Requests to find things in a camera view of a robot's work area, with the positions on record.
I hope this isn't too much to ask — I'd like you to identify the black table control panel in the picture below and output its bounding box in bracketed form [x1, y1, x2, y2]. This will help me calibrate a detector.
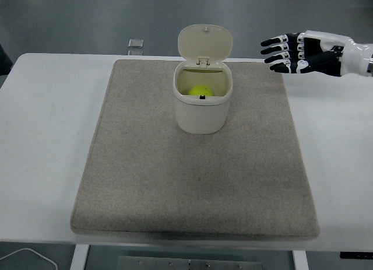
[340, 251, 373, 260]

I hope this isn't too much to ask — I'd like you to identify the person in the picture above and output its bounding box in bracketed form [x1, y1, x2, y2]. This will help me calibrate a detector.
[0, 43, 12, 76]

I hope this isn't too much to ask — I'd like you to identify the white table leg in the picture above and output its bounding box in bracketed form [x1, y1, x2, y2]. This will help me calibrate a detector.
[69, 244, 90, 270]
[292, 250, 309, 270]

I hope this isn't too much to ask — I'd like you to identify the cream bin with hinged lid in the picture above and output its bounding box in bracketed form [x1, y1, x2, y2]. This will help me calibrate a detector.
[174, 24, 234, 135]

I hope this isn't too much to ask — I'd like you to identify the white cable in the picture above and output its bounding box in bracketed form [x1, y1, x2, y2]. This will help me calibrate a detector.
[0, 247, 58, 270]

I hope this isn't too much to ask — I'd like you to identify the grey metal plate with screws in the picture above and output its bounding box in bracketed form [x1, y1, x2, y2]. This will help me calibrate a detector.
[116, 255, 263, 270]

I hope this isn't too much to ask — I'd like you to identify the beige fabric mat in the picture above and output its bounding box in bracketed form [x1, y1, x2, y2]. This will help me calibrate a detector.
[69, 59, 321, 242]

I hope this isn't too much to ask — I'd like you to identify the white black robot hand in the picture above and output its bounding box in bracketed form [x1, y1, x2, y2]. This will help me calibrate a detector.
[260, 30, 373, 78]

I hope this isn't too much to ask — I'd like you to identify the yellow tennis ball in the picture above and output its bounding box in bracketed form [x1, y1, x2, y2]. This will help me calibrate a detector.
[188, 85, 215, 98]

